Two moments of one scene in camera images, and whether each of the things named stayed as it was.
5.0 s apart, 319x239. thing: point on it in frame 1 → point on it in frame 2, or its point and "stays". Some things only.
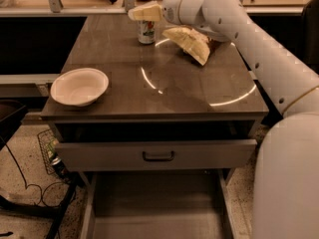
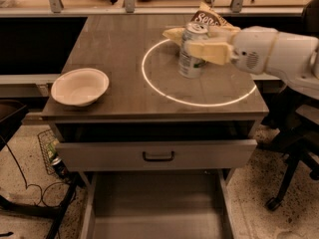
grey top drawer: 155,154 stays
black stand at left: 11,112 stays
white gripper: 171,8 → 253,50
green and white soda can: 147,31 → 188,67
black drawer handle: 159,159 stays
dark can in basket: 60,167 stays
